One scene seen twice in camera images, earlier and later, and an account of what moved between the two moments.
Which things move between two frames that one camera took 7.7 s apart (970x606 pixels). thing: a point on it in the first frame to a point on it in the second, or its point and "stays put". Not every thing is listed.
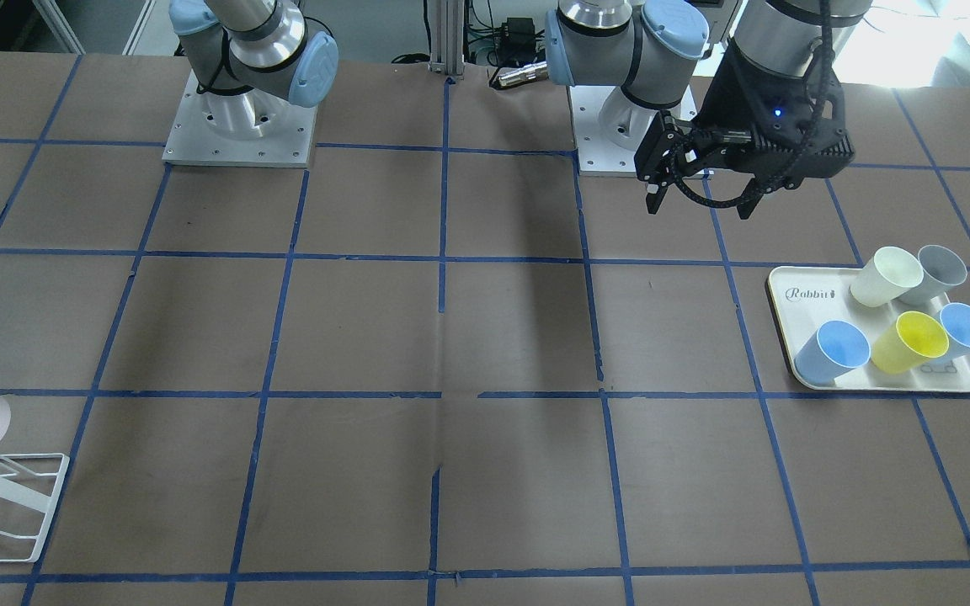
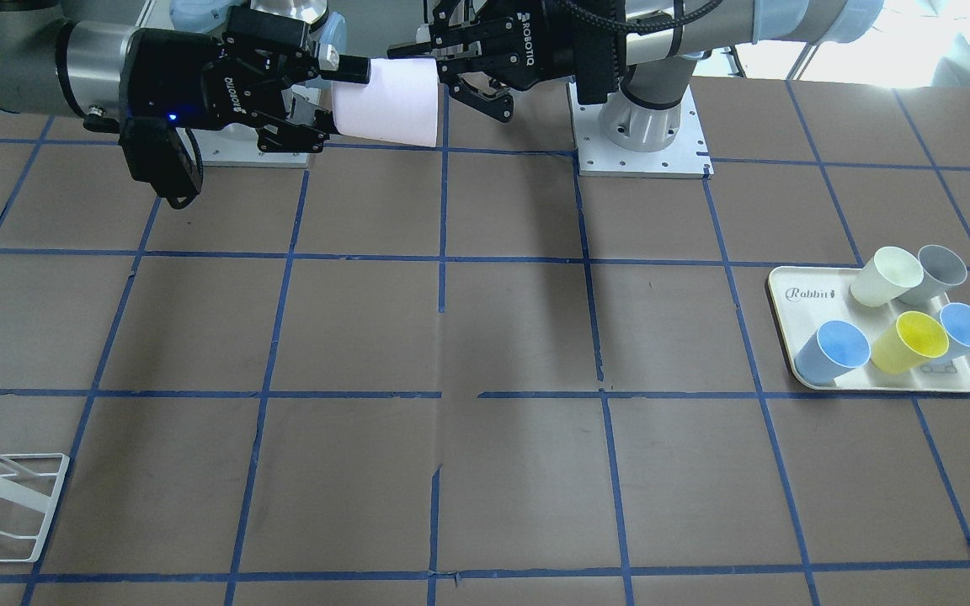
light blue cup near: (835, 348) stays put
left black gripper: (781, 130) to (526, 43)
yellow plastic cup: (916, 337) stays put
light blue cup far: (967, 330) stays put
